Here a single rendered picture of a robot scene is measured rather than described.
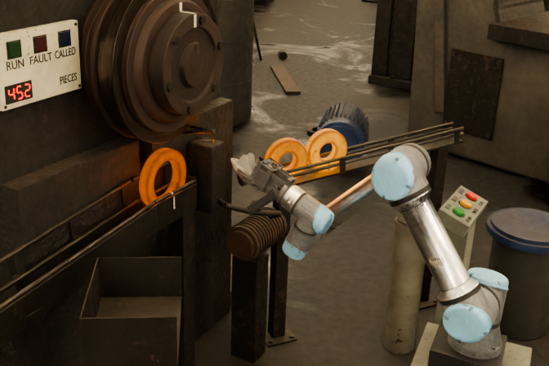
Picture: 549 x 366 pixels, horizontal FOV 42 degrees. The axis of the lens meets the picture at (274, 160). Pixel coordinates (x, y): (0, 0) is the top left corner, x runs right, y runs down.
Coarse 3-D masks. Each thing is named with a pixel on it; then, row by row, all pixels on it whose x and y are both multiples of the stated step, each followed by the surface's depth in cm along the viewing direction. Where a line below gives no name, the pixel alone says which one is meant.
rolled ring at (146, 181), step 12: (156, 156) 208; (168, 156) 211; (180, 156) 216; (144, 168) 207; (156, 168) 208; (180, 168) 218; (144, 180) 206; (180, 180) 219; (144, 192) 207; (168, 192) 218; (156, 204) 211
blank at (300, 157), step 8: (272, 144) 242; (280, 144) 240; (288, 144) 241; (296, 144) 242; (272, 152) 239; (280, 152) 241; (288, 152) 242; (296, 152) 243; (304, 152) 245; (296, 160) 245; (304, 160) 246; (288, 168) 246; (296, 176) 247
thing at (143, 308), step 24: (96, 264) 172; (120, 264) 176; (144, 264) 176; (168, 264) 177; (96, 288) 172; (120, 288) 178; (144, 288) 179; (168, 288) 179; (96, 312) 172; (120, 312) 174; (144, 312) 174; (168, 312) 175; (96, 336) 153; (120, 336) 153; (144, 336) 154; (168, 336) 154; (96, 360) 155; (120, 360) 155; (144, 360) 156; (168, 360) 156
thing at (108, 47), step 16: (128, 0) 183; (144, 0) 184; (208, 0) 209; (112, 16) 182; (128, 16) 181; (112, 32) 181; (112, 48) 179; (96, 64) 183; (112, 64) 179; (112, 80) 181; (112, 96) 183; (112, 112) 189; (128, 112) 189; (128, 128) 190; (144, 128) 196
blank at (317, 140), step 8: (328, 128) 249; (312, 136) 247; (320, 136) 245; (328, 136) 247; (336, 136) 248; (312, 144) 245; (320, 144) 246; (336, 144) 249; (344, 144) 251; (312, 152) 246; (336, 152) 251; (344, 152) 252; (312, 160) 247; (320, 160) 249; (328, 168) 252
